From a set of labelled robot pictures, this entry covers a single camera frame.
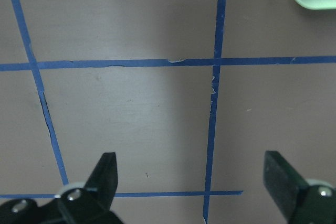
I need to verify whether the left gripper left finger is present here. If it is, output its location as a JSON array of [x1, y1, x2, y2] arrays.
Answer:
[[55, 152, 119, 224]]

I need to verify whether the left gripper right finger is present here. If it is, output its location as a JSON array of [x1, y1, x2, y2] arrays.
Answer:
[[263, 151, 335, 223]]

